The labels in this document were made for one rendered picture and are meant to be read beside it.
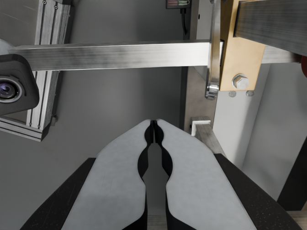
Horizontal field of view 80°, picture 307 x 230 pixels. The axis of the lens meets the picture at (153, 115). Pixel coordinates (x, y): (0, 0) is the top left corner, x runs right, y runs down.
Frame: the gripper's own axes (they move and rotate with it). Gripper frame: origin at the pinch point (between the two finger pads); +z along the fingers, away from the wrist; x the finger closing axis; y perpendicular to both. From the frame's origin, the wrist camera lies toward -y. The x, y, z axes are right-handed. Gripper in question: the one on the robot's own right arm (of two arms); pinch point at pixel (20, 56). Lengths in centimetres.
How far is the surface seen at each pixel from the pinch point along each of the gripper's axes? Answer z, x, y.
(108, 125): 83, 64, 13
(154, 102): 83, 47, -20
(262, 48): -4.4, -0.9, -33.3
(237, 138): 21, 32, -47
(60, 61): -3.4, 0.2, -7.3
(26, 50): -3.4, -1.4, -3.3
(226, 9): -2.6, -5.2, -28.7
